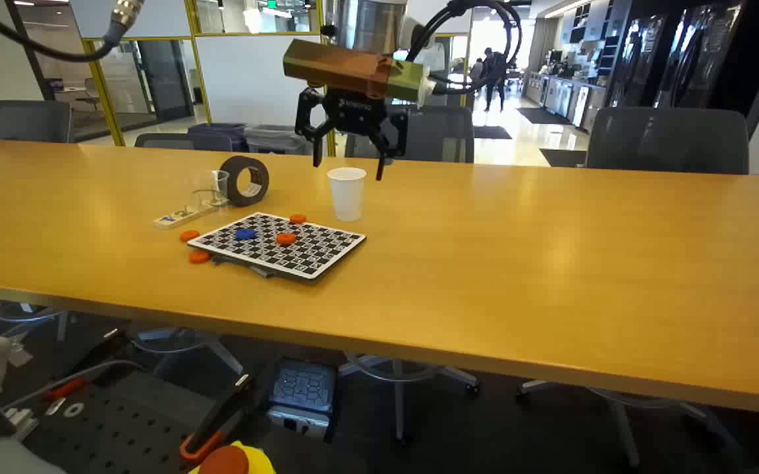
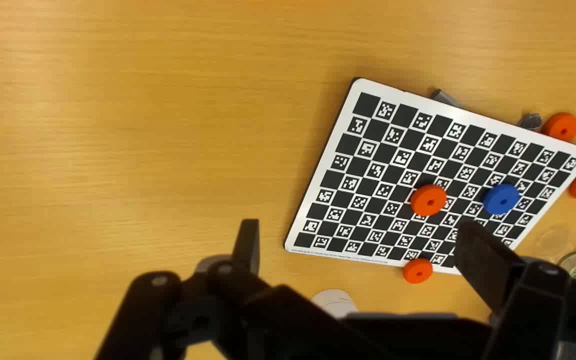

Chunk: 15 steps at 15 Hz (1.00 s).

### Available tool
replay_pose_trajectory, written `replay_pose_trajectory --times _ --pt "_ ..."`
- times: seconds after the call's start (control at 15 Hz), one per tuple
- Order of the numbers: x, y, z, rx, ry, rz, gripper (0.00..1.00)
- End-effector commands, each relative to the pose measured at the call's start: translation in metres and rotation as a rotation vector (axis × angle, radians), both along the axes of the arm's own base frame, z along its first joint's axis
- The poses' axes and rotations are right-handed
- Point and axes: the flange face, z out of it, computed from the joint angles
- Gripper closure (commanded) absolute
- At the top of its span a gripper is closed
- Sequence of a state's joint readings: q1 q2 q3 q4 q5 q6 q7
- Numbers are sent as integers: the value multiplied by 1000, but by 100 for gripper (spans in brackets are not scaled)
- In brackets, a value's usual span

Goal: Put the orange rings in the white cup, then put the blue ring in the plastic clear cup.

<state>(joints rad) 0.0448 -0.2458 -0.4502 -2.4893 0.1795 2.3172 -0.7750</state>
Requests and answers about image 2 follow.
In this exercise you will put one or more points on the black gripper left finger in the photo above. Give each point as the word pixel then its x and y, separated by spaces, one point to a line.
pixel 154 313

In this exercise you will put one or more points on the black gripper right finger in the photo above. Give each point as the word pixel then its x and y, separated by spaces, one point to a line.
pixel 534 313

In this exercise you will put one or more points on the white cup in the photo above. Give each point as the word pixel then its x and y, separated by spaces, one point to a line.
pixel 333 302

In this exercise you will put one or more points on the gray clip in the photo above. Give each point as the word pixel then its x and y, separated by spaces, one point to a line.
pixel 531 121

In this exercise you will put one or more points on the black white calibration checkerboard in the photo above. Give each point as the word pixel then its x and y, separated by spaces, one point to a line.
pixel 381 172

